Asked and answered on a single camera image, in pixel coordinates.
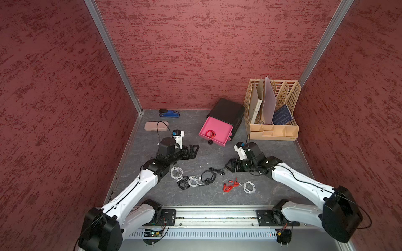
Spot black earphones right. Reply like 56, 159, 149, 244
201, 167, 226, 186

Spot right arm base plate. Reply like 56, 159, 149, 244
256, 209, 300, 228

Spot aluminium mounting rail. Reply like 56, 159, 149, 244
89, 205, 344, 229

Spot left aluminium corner post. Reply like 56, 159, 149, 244
84, 0, 143, 116

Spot beige cardboard folder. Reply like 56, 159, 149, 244
249, 79, 264, 124

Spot aluminium corner post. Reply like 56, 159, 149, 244
84, 0, 143, 116
298, 0, 354, 87

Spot pink pencil case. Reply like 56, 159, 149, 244
144, 121, 169, 132

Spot white perforated cable tray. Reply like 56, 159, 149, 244
122, 228, 278, 241

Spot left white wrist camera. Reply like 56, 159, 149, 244
172, 130, 184, 150

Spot black earphones left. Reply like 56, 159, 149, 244
177, 176, 191, 190

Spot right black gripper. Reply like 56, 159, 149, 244
224, 158, 256, 173

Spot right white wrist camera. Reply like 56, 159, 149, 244
233, 142, 248, 160

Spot pink top drawer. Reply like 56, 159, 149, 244
199, 117, 233, 146

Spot red earphones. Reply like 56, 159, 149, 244
205, 130, 216, 139
223, 178, 240, 193

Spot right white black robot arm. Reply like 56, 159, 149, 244
225, 142, 364, 243

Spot right aluminium corner post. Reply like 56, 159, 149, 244
298, 0, 354, 87

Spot translucent plastic folder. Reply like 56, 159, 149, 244
261, 76, 276, 124

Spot blue black stapler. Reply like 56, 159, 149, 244
159, 109, 180, 118

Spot black pink drawer cabinet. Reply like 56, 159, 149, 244
207, 98, 245, 141

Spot dark blue notebook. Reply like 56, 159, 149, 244
272, 105, 294, 125

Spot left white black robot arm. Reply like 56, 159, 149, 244
75, 136, 200, 251

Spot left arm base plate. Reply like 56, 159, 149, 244
144, 209, 177, 227

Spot beige file organizer rack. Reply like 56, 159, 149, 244
244, 77, 301, 141

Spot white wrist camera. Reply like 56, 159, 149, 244
172, 130, 184, 150
233, 142, 248, 160

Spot white earphones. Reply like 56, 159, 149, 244
188, 176, 200, 187
240, 181, 256, 195
170, 166, 183, 181

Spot black earphones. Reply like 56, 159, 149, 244
177, 176, 191, 190
201, 167, 226, 186

